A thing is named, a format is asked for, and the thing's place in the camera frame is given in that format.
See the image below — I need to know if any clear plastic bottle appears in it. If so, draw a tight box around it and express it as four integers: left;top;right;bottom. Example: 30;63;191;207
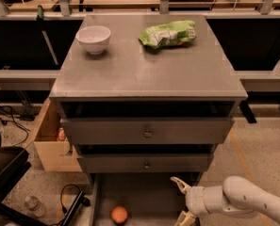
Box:
25;196;46;218

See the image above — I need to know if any green chip bag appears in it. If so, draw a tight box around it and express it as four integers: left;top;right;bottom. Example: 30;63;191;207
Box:
139;20;196;49

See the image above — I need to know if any orange fruit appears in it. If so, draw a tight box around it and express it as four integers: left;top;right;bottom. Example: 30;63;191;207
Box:
110;206;128;224

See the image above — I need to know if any green handled tool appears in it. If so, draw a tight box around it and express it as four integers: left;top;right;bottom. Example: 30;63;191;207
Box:
36;5;58;66

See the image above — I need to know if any black floor cable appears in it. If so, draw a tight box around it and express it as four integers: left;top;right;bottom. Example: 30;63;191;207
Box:
0;82;31;147

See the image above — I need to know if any white ceramic bowl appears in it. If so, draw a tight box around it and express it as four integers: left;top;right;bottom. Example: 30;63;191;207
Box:
75;25;111;55

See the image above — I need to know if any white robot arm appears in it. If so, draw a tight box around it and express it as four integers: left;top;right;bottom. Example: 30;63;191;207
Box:
171;176;280;226

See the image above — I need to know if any grey top drawer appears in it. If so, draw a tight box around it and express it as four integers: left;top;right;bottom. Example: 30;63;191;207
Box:
60;118;234;145

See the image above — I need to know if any grey bottom drawer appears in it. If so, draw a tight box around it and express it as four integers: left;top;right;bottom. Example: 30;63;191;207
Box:
90;172;199;226

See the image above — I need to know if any grey middle drawer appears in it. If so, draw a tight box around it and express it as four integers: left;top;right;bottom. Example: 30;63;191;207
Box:
77;153;213;173

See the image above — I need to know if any wooden open box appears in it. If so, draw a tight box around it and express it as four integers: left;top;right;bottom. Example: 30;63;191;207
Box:
25;98;81;172

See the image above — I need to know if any red can in box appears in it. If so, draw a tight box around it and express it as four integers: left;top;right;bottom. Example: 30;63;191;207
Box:
57;128;66;141

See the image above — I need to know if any grey drawer cabinet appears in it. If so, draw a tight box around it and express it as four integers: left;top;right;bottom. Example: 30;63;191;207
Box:
49;14;249;186

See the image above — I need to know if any grey drawer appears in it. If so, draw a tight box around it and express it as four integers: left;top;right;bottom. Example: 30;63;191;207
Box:
60;118;234;145
77;153;213;173
90;172;199;226

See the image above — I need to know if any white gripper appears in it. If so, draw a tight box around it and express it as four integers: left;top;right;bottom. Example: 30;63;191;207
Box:
171;176;226;226

